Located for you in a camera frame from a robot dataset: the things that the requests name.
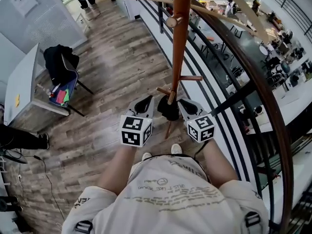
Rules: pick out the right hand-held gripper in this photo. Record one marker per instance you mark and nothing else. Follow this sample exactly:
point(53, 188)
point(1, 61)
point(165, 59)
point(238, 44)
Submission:
point(201, 129)

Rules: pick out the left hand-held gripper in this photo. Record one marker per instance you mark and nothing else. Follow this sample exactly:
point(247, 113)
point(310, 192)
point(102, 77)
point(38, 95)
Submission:
point(132, 133)

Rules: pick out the black cloth item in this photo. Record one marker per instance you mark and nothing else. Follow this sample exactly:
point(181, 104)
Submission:
point(168, 111)

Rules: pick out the brown wooden coat rack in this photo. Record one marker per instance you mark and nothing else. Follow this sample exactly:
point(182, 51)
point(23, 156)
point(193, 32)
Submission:
point(180, 38)

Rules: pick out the person's left forearm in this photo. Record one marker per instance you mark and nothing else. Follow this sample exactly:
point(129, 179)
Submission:
point(117, 169)

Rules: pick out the person's right forearm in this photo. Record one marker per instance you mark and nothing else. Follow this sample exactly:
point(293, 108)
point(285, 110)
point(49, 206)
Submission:
point(219, 162)

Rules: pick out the person's right white shoe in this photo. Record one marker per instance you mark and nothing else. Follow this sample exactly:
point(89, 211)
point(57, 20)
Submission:
point(176, 149)

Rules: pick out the person's white shoe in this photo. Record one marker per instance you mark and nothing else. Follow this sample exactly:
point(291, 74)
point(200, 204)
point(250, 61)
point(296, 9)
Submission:
point(146, 156)
point(176, 149)

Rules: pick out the person's left white shoe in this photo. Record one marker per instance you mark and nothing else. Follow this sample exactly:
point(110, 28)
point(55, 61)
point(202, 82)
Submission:
point(146, 156)

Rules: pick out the dark metal balcony railing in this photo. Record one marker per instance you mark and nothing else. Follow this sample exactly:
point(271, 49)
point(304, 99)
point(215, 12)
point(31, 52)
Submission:
point(258, 82)

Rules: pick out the green cloth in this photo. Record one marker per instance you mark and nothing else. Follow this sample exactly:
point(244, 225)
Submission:
point(66, 97)

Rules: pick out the grey chair with black legs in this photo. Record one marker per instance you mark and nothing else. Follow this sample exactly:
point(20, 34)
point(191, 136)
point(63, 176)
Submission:
point(69, 82)

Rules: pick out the red cloth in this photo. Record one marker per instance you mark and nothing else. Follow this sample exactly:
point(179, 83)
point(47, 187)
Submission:
point(61, 96)

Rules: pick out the person's cream printed shirt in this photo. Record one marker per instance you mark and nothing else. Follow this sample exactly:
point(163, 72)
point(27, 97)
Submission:
point(170, 199)

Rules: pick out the clear bottle with red cap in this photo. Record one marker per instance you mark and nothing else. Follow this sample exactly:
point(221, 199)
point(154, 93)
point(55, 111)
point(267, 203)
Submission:
point(45, 89)

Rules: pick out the black jacket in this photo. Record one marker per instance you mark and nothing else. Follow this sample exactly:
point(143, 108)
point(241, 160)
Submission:
point(54, 62)

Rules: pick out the small white stand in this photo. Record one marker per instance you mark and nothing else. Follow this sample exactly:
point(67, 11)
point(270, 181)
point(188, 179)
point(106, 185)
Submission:
point(83, 21)

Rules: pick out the white table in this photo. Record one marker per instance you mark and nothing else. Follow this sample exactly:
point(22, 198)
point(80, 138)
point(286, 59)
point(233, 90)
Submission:
point(20, 82)

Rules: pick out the yellow object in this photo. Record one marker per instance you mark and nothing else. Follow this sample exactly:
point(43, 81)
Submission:
point(17, 101)

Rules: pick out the black metal far railing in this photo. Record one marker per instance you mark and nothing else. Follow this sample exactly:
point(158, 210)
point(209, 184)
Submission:
point(290, 6)

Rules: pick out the white paper notice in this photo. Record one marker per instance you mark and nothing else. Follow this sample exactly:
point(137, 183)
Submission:
point(24, 0)

